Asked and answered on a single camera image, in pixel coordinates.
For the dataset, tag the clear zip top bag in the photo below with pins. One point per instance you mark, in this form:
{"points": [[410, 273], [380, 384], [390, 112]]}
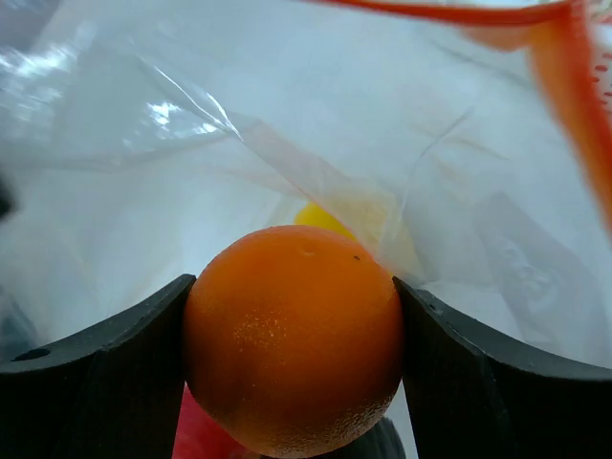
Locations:
{"points": [[140, 138]]}

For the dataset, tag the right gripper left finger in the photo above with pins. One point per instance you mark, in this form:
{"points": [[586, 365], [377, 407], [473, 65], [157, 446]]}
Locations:
{"points": [[112, 390]]}

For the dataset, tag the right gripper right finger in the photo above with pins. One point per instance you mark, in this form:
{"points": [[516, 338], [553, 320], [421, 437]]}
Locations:
{"points": [[474, 392]]}

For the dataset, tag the dark fake plum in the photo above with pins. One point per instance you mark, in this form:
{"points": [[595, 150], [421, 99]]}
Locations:
{"points": [[382, 441]]}

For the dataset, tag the red fake apple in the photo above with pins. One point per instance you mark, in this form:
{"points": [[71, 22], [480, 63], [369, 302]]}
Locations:
{"points": [[199, 437]]}

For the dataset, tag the yellow fake lemon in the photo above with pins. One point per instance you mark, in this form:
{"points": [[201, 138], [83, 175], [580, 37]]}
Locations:
{"points": [[390, 243]]}

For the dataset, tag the orange fake fruit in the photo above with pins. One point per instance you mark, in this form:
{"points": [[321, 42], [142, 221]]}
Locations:
{"points": [[293, 341]]}

